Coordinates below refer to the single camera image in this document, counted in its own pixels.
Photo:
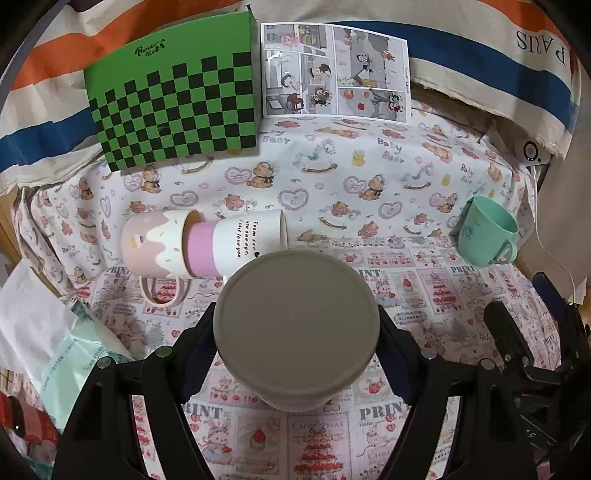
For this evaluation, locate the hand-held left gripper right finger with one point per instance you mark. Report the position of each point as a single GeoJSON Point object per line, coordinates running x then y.
{"type": "Point", "coordinates": [390, 357]}

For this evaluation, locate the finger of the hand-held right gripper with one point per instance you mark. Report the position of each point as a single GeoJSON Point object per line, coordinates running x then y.
{"type": "Point", "coordinates": [504, 328]}
{"type": "Point", "coordinates": [556, 304]}

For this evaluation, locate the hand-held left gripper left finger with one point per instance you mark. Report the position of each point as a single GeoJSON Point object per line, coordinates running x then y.
{"type": "Point", "coordinates": [199, 364]}

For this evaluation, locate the grey cup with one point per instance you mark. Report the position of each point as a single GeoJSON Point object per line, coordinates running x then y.
{"type": "Point", "coordinates": [295, 323]}

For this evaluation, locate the white and pink cup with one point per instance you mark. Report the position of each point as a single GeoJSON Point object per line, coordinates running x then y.
{"type": "Point", "coordinates": [240, 242]}

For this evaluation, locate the strawberry print cloth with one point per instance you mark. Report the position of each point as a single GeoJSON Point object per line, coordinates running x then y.
{"type": "Point", "coordinates": [434, 295]}

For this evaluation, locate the mint green mug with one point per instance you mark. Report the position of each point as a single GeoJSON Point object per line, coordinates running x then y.
{"type": "Point", "coordinates": [485, 235]}

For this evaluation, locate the mint green packet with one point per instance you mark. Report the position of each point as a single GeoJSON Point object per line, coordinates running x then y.
{"type": "Point", "coordinates": [78, 355]}

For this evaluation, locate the pink mug with white drip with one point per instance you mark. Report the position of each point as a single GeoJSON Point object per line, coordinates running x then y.
{"type": "Point", "coordinates": [147, 244]}

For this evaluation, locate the small white device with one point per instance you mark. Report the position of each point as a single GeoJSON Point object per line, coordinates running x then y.
{"type": "Point", "coordinates": [532, 150]}

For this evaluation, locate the white plastic bag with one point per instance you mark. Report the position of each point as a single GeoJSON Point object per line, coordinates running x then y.
{"type": "Point", "coordinates": [27, 314]}

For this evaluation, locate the bear print cloth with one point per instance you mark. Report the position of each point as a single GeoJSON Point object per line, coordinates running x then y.
{"type": "Point", "coordinates": [332, 184]}

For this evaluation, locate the red cloth item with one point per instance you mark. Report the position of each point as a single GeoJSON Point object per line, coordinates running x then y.
{"type": "Point", "coordinates": [27, 429]}

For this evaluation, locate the green checkered box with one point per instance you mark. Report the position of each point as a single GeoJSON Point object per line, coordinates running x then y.
{"type": "Point", "coordinates": [175, 101]}

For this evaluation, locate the striped canvas bag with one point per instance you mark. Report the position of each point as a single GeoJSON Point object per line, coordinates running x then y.
{"type": "Point", "coordinates": [461, 55]}

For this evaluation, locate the comic sticker sheet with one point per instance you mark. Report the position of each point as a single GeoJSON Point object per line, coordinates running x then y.
{"type": "Point", "coordinates": [337, 69]}

